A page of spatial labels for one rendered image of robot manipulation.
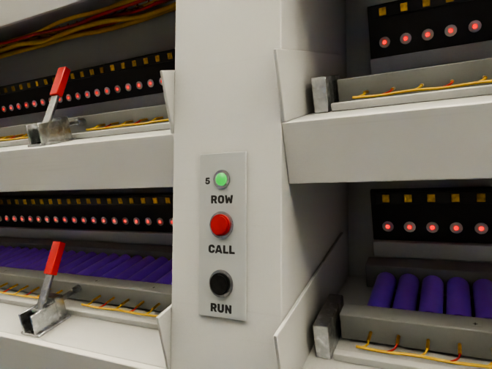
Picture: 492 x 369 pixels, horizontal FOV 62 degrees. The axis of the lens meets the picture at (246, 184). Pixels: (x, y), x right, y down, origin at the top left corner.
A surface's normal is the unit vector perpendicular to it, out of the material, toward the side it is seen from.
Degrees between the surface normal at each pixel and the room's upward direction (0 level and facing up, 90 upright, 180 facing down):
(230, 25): 90
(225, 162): 90
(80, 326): 18
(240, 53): 90
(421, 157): 108
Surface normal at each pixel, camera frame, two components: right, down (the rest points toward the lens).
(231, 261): -0.46, -0.06
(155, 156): -0.43, 0.25
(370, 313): -0.14, -0.97
